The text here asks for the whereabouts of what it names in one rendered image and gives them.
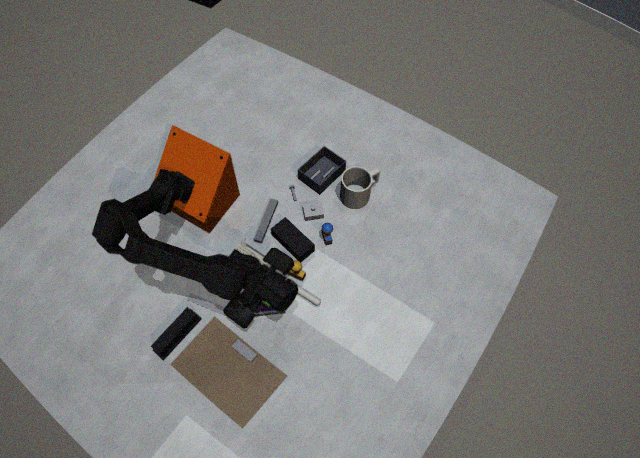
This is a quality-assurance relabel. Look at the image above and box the purple ink pad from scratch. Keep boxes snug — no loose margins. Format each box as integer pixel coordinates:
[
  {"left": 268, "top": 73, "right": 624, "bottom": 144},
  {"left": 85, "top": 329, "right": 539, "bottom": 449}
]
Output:
[{"left": 249, "top": 306, "right": 286, "bottom": 317}]

